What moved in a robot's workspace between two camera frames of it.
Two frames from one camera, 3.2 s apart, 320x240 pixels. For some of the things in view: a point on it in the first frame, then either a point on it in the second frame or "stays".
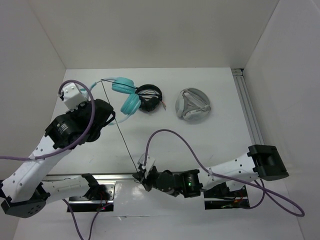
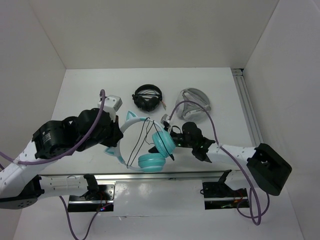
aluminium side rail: (251, 121) stays
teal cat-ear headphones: (131, 104) -> (163, 143)
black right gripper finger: (138, 176) -> (153, 150)
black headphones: (150, 97) stays
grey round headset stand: (192, 104) stays
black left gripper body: (96, 135) -> (108, 137)
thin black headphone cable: (118, 125) -> (146, 136)
